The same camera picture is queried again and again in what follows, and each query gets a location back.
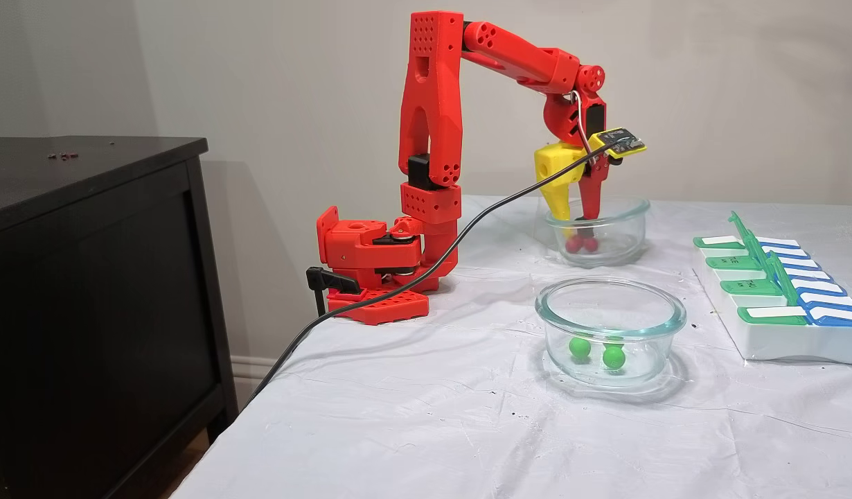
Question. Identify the red candy ball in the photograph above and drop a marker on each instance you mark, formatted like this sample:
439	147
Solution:
591	244
573	244

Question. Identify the weekly pill organizer box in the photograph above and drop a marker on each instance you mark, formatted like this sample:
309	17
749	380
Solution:
779	333

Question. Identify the clear glass bowl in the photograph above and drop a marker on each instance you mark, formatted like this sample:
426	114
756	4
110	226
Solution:
609	308
627	229

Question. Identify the black table clamp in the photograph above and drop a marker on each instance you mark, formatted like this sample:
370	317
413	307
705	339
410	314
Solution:
329	279

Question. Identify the white tablecloth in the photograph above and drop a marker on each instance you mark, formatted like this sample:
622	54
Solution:
467	430

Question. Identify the black wooden cabinet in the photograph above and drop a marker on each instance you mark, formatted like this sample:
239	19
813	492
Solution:
86	312

